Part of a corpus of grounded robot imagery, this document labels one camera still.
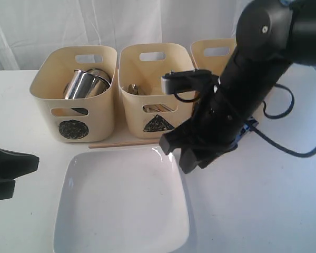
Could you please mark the white square plate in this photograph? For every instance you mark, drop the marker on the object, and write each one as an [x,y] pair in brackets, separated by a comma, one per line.
[125,200]

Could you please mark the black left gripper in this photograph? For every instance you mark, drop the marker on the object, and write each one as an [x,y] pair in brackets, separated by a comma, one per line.
[14,165]

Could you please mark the cream bin with triangle mark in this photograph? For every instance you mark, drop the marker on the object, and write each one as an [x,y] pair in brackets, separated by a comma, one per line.
[144,65]

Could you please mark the steel mug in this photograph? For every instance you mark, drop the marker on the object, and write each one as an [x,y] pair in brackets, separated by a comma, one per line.
[101,73]

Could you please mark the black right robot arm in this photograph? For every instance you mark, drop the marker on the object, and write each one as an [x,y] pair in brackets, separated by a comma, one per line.
[270,37]

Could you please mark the steel spoon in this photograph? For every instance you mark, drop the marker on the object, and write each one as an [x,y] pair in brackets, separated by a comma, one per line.
[136,90]

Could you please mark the cream bin with circle mark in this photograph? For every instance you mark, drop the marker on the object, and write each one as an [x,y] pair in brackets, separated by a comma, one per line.
[47,88]

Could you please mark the wooden chopstick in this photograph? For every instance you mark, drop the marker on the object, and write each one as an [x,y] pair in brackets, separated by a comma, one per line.
[123,144]

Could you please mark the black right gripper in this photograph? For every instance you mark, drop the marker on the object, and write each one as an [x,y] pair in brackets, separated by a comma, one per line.
[217,124]

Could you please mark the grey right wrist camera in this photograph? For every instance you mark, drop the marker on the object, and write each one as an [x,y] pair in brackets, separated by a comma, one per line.
[186,81]

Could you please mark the steel table knife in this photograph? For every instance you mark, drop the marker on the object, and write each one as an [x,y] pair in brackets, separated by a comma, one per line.
[151,108]

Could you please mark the cream bin with square mark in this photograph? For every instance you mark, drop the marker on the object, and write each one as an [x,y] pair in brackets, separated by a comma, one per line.
[213,54]

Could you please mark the steel mug sideways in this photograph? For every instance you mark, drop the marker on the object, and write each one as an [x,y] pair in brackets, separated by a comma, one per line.
[85,85]

